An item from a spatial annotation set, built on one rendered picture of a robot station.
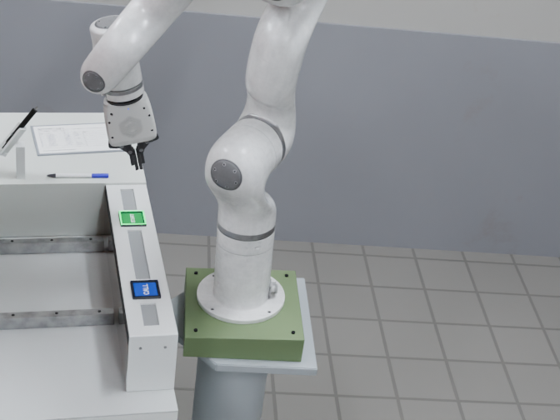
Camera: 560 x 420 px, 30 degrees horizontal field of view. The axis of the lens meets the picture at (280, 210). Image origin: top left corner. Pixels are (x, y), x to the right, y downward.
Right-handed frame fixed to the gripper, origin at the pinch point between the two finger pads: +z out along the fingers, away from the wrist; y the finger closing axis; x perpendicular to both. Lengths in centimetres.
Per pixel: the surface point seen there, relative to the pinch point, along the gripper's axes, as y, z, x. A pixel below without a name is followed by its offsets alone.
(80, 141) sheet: -12.5, 12.3, 34.3
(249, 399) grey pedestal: 14, 51, -26
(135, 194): -1.9, 15.4, 10.5
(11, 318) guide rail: -31.6, 20.5, -18.9
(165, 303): -0.3, 15.8, -30.4
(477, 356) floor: 101, 135, 56
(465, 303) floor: 107, 137, 85
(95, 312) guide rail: -14.9, 23.9, -18.4
